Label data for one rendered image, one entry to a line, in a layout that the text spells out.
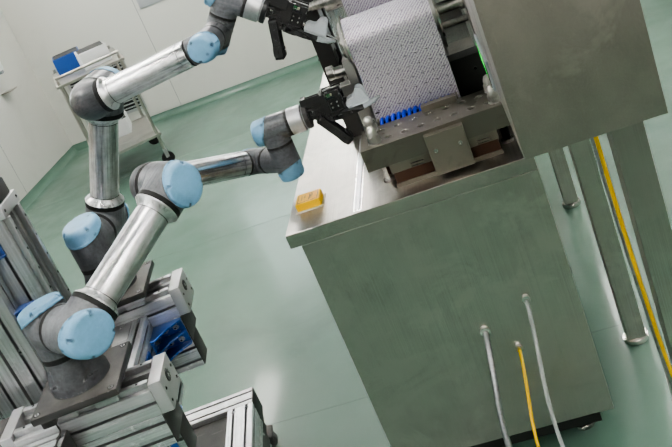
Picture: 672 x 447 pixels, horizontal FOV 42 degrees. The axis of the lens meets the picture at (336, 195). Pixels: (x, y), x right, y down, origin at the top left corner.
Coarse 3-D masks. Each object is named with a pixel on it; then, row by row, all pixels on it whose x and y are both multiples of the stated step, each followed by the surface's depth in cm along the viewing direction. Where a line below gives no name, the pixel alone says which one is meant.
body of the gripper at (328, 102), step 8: (328, 88) 237; (336, 88) 236; (304, 96) 239; (312, 96) 235; (320, 96) 233; (328, 96) 235; (336, 96) 233; (304, 104) 236; (312, 104) 236; (320, 104) 236; (328, 104) 234; (336, 104) 235; (344, 104) 237; (304, 112) 236; (312, 112) 238; (320, 112) 237; (328, 112) 235; (336, 112) 235; (304, 120) 236; (312, 120) 241
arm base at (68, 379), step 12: (60, 360) 206; (72, 360) 207; (84, 360) 209; (96, 360) 211; (48, 372) 209; (60, 372) 207; (72, 372) 207; (84, 372) 208; (96, 372) 210; (48, 384) 211; (60, 384) 207; (72, 384) 207; (84, 384) 208; (60, 396) 209; (72, 396) 208
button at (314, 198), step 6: (312, 192) 239; (318, 192) 238; (300, 198) 239; (306, 198) 237; (312, 198) 235; (318, 198) 234; (300, 204) 235; (306, 204) 235; (312, 204) 235; (318, 204) 235; (300, 210) 236
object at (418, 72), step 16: (400, 48) 230; (416, 48) 230; (432, 48) 230; (368, 64) 232; (384, 64) 232; (400, 64) 232; (416, 64) 232; (432, 64) 231; (448, 64) 231; (368, 80) 234; (384, 80) 234; (400, 80) 234; (416, 80) 233; (432, 80) 233; (448, 80) 233; (368, 96) 236; (384, 96) 236; (400, 96) 235; (416, 96) 235; (432, 96) 235; (384, 112) 237
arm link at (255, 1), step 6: (252, 0) 230; (258, 0) 230; (264, 0) 231; (246, 6) 230; (252, 6) 230; (258, 6) 230; (246, 12) 231; (252, 12) 230; (258, 12) 230; (246, 18) 233; (252, 18) 232; (258, 18) 232
